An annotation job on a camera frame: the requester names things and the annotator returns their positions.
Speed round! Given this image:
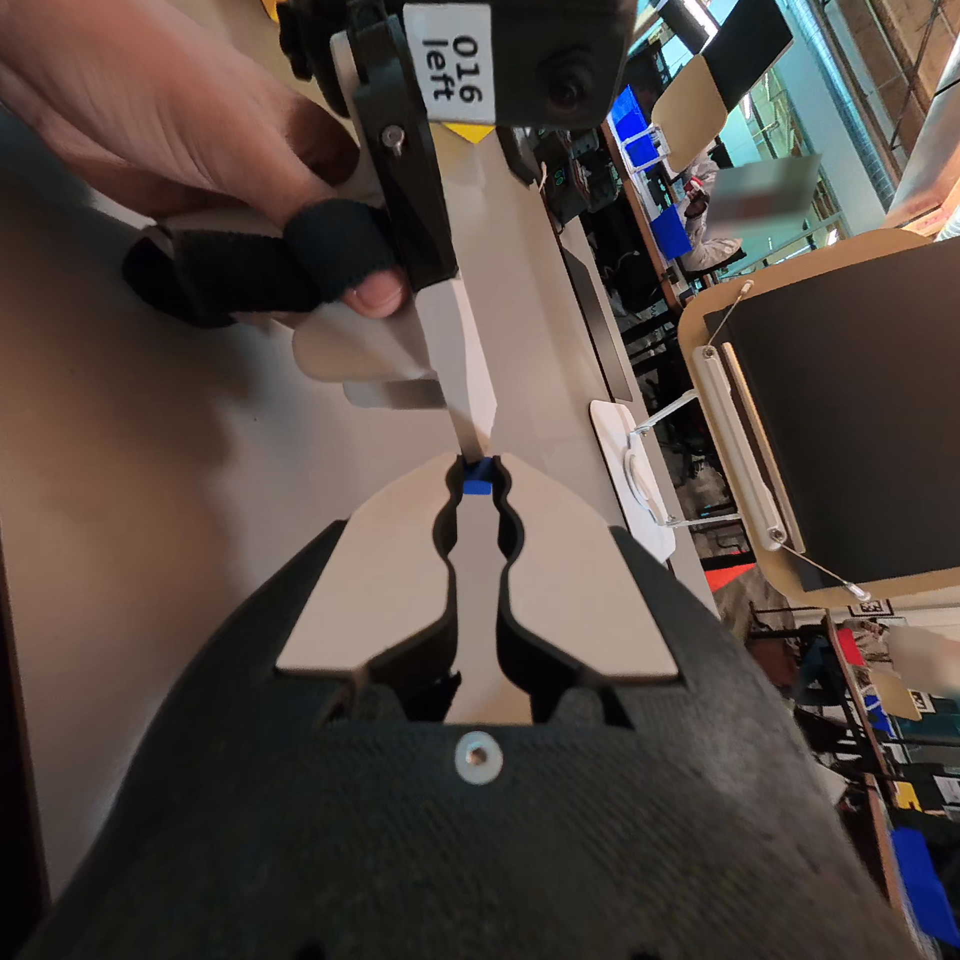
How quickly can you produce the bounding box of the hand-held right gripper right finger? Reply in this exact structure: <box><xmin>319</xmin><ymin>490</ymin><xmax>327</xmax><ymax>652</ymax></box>
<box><xmin>497</xmin><ymin>455</ymin><xmax>681</xmax><ymax>681</ymax></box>

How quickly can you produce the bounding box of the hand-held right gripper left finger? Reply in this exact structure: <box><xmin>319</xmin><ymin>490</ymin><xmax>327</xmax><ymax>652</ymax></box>
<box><xmin>276</xmin><ymin>453</ymin><xmax>460</xmax><ymax>680</ymax></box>

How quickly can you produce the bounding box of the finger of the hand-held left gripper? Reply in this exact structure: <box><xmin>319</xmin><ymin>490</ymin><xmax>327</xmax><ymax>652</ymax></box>
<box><xmin>448</xmin><ymin>274</ymin><xmax>499</xmax><ymax>445</ymax></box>
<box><xmin>414</xmin><ymin>280</ymin><xmax>490</xmax><ymax>462</ymax></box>

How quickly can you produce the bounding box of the beige desk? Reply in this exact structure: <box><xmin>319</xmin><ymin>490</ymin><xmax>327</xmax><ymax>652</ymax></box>
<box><xmin>0</xmin><ymin>0</ymin><xmax>723</xmax><ymax>909</ymax></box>

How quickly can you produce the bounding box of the person's left hand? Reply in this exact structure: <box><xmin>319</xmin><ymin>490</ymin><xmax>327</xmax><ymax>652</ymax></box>
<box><xmin>0</xmin><ymin>0</ymin><xmax>412</xmax><ymax>320</ymax></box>

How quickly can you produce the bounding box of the black mat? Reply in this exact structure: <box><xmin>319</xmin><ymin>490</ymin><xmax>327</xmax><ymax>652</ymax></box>
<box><xmin>558</xmin><ymin>238</ymin><xmax>636</xmax><ymax>404</ymax></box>

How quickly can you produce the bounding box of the white plastic plate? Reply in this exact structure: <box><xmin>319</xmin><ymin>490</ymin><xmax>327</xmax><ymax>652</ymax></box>
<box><xmin>589</xmin><ymin>399</ymin><xmax>678</xmax><ymax>565</ymax></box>

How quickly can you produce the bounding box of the blue plastic bin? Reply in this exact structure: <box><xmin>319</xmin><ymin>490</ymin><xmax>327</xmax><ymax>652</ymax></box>
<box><xmin>891</xmin><ymin>827</ymin><xmax>955</xmax><ymax>940</ymax></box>
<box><xmin>609</xmin><ymin>84</ymin><xmax>670</xmax><ymax>172</ymax></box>
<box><xmin>649</xmin><ymin>205</ymin><xmax>696</xmax><ymax>258</ymax></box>

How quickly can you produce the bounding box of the plywood chair with black cushion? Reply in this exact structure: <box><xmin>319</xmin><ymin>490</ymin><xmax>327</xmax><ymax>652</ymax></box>
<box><xmin>650</xmin><ymin>0</ymin><xmax>796</xmax><ymax>175</ymax></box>
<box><xmin>677</xmin><ymin>228</ymin><xmax>960</xmax><ymax>610</ymax></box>

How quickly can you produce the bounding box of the white bar bracket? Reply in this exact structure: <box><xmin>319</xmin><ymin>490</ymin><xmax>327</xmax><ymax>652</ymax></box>
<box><xmin>691</xmin><ymin>342</ymin><xmax>790</xmax><ymax>554</ymax></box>

